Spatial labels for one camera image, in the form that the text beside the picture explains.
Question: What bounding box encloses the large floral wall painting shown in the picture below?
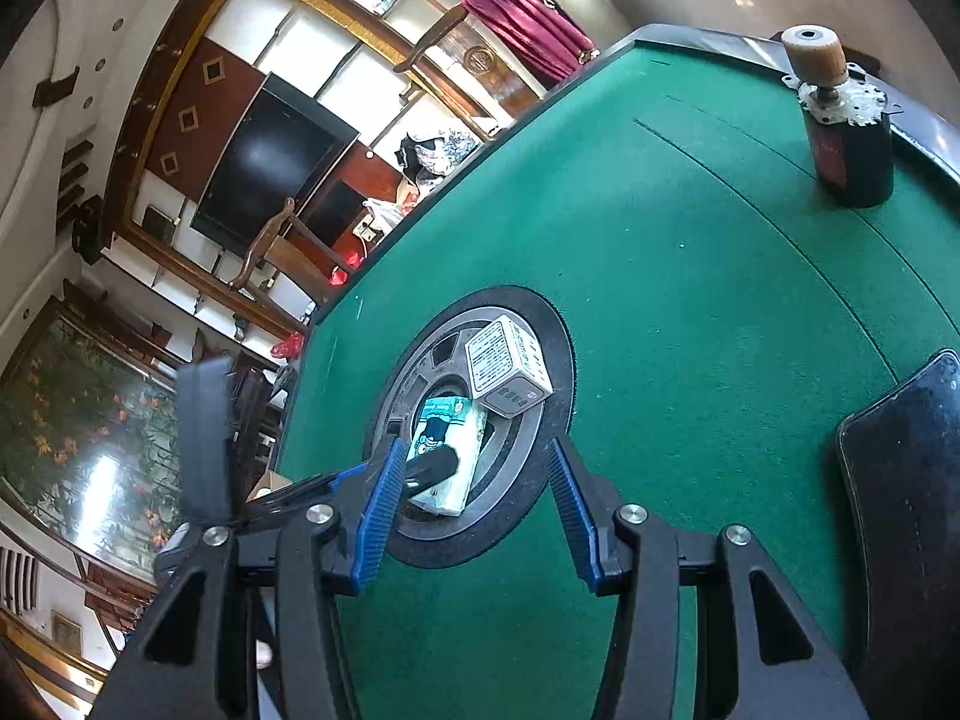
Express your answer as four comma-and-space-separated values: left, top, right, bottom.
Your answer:
0, 298, 197, 571

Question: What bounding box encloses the round black table panel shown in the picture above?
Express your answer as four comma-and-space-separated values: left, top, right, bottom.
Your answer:
358, 283, 578, 571

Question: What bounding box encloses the dark wooden chair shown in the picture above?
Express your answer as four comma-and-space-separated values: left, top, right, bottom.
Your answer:
227, 196, 357, 331

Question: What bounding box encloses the black flat television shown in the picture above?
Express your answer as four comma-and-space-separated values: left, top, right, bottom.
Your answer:
189, 71, 362, 260

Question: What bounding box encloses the white printed box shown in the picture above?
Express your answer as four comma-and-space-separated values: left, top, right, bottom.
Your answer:
463, 317, 554, 421

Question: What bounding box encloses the wooden wall shelf unit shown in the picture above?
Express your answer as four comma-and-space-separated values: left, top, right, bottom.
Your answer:
101, 0, 541, 350

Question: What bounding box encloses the white plastic bag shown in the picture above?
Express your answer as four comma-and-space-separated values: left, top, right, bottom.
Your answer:
362, 195, 410, 233

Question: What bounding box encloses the black glossy flat case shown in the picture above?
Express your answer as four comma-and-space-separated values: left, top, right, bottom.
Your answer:
835, 349, 960, 698

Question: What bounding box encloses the teal printed tissue pack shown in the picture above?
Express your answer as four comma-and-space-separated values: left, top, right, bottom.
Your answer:
405, 394, 490, 518

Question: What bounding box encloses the dark red cloth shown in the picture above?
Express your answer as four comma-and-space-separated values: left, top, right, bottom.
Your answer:
461, 0, 601, 89

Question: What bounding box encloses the white wall vent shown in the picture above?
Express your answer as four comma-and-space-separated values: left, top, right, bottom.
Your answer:
0, 544, 38, 612

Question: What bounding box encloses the dark bottle with wooden cap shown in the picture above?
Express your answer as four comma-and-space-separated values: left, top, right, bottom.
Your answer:
780, 26, 897, 209

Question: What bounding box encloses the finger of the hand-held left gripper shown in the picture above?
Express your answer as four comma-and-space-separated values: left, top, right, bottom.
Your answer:
244, 446, 460, 522
174, 356, 239, 527

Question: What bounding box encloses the wooden chair with round carving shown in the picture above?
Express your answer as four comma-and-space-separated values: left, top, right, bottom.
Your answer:
392, 4, 548, 140

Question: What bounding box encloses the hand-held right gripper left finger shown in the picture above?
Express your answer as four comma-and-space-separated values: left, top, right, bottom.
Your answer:
94, 435, 411, 720

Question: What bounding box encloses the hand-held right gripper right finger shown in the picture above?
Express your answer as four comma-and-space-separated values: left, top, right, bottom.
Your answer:
546, 435, 872, 720

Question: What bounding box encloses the floral cloth pile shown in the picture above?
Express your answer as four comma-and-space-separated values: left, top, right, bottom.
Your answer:
394, 127, 481, 185

